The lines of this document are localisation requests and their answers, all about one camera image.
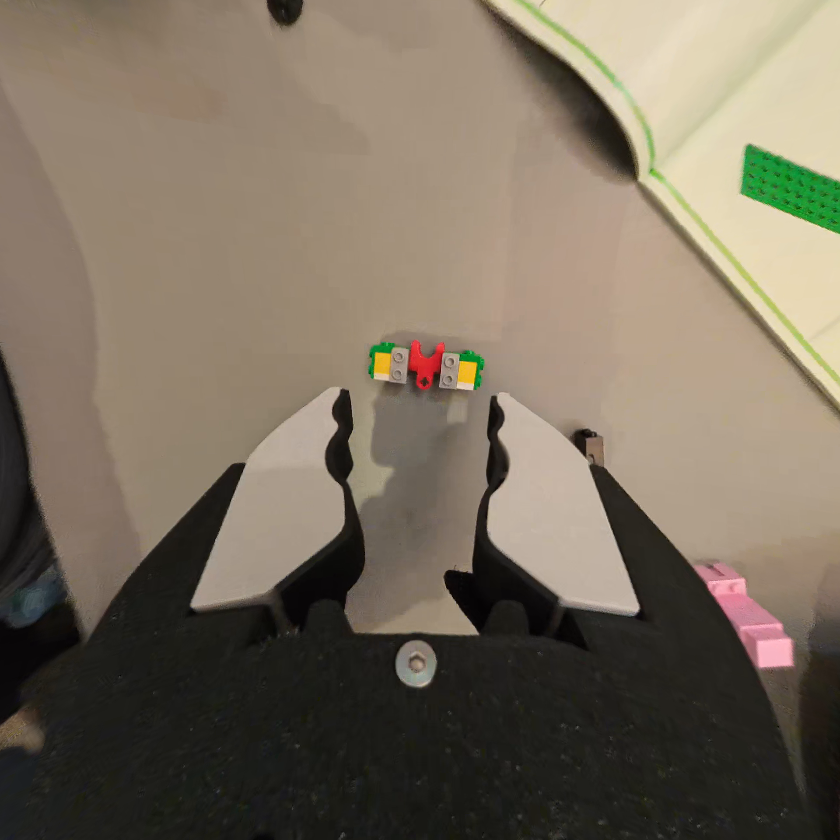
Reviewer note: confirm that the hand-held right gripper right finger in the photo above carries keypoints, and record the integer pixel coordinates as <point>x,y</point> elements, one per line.
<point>558,518</point>

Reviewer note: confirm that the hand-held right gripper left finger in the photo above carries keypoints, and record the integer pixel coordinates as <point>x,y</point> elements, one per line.
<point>275,518</point>

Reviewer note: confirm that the red green yellow brick assembly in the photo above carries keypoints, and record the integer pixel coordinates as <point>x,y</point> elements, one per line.
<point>426,371</point>

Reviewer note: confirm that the black round brick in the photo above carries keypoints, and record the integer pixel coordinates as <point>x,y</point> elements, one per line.
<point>285,10</point>

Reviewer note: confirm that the small dark grey brick piece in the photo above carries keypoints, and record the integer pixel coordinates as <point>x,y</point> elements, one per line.
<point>594,449</point>

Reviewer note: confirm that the pink brick figure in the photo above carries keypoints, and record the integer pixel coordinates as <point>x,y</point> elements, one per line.
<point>754,623</point>

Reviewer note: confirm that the person's dark clothing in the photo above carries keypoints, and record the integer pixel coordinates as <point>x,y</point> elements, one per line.
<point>19,525</point>

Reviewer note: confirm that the pale green instruction booklet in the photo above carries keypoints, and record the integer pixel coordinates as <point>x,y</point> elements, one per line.
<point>722,85</point>

